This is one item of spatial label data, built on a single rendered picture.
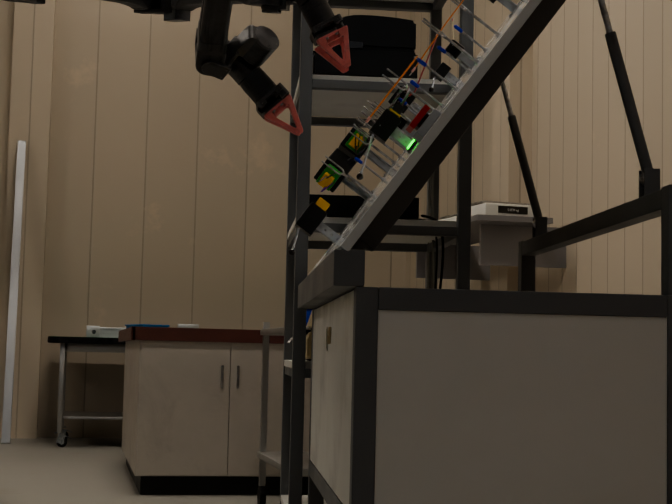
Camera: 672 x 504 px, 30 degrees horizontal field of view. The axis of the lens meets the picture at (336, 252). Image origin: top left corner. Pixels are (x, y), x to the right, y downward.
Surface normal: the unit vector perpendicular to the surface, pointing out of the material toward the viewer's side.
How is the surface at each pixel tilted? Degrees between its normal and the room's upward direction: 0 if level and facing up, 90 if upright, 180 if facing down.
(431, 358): 90
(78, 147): 90
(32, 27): 90
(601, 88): 90
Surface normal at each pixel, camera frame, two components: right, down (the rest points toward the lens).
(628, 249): -0.98, -0.04
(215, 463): 0.20, -0.07
